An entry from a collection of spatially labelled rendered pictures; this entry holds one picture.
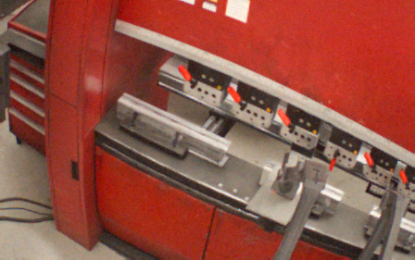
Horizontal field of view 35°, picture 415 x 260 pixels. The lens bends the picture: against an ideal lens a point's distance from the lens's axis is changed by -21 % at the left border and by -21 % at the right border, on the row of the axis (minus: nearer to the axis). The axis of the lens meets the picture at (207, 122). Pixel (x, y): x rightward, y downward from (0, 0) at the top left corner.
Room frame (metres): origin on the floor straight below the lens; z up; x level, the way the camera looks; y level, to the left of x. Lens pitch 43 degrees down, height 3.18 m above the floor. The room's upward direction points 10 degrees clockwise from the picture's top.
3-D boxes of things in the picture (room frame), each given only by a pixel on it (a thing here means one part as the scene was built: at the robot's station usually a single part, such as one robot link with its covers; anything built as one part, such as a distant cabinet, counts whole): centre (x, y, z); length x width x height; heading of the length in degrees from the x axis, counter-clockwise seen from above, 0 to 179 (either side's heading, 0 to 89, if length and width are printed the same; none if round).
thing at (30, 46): (2.34, 0.94, 1.17); 0.40 x 0.24 x 0.07; 69
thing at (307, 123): (2.14, -0.35, 1.26); 0.15 x 0.09 x 0.17; 69
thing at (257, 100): (2.21, -0.16, 1.26); 0.15 x 0.09 x 0.17; 69
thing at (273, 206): (2.00, -0.32, 1.00); 0.26 x 0.18 x 0.01; 159
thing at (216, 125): (2.65, -0.09, 0.81); 0.64 x 0.08 x 0.14; 159
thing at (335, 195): (2.12, -0.43, 0.92); 0.39 x 0.06 x 0.10; 69
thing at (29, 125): (2.99, 0.91, 0.50); 0.50 x 0.50 x 1.00; 69
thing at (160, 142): (2.30, 0.21, 0.89); 0.30 x 0.05 x 0.03; 69
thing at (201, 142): (2.33, 0.14, 0.92); 0.50 x 0.06 x 0.10; 69
